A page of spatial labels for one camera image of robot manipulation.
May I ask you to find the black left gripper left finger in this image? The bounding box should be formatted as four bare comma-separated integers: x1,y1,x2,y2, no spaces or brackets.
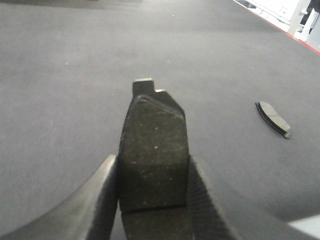
1,155,118,240

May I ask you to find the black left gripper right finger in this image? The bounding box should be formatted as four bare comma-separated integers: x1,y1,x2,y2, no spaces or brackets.
187,156,313,240

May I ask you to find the dark grey conveyor belt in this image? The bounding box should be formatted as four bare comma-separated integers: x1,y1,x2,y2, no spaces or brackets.
0,0,320,235

